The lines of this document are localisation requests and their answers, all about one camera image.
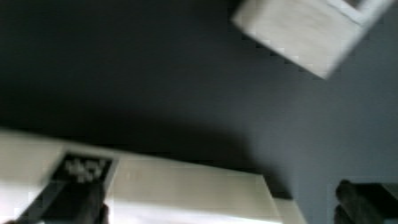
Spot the white square tabletop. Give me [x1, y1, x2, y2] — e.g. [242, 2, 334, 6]
[0, 129, 308, 224]

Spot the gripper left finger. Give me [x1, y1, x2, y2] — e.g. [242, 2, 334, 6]
[16, 181, 109, 224]

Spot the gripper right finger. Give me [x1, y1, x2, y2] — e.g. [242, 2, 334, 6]
[334, 180, 398, 224]

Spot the white table leg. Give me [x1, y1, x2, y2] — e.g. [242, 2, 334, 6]
[231, 0, 397, 79]

